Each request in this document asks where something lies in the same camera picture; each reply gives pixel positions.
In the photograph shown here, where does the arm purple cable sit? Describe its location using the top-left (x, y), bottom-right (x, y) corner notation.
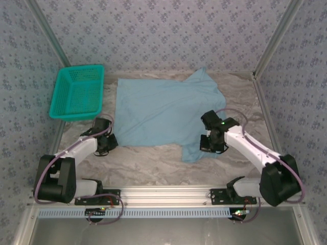
top-left (33, 114), bottom-right (125, 226)
top-left (216, 108), bottom-right (307, 224)

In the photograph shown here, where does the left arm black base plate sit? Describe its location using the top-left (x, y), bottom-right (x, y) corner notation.
top-left (74, 189), bottom-right (121, 206)

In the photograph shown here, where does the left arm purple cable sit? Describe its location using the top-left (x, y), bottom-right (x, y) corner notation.
top-left (33, 114), bottom-right (125, 226)

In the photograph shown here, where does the teal plastic basket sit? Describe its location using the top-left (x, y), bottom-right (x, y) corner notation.
top-left (48, 64), bottom-right (105, 123)

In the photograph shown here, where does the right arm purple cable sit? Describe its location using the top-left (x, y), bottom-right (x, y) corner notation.
top-left (216, 108), bottom-right (307, 224)

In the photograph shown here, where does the aluminium table side rail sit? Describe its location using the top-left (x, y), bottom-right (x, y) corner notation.
top-left (51, 119), bottom-right (67, 156)
top-left (252, 73), bottom-right (282, 154)

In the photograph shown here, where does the aluminium mounting rail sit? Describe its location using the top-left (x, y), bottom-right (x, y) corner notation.
top-left (27, 186), bottom-right (306, 207)

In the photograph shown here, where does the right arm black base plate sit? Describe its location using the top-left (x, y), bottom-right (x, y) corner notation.
top-left (209, 188), bottom-right (258, 206)

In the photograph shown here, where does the small black controller board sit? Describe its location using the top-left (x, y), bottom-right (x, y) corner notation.
top-left (85, 208), bottom-right (107, 218)
top-left (231, 208), bottom-right (250, 220)

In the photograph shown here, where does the white slotted cable duct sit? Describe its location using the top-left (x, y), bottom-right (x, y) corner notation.
top-left (37, 207), bottom-right (246, 219)

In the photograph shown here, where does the light blue t-shirt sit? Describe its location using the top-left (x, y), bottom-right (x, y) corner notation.
top-left (113, 66), bottom-right (227, 164)

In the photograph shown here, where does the aluminium frame post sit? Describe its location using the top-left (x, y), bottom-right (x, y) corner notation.
top-left (27, 0), bottom-right (72, 67)
top-left (252, 0), bottom-right (307, 77)

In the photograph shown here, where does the grey metal panel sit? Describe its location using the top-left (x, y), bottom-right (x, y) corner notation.
top-left (15, 206), bottom-right (319, 245)

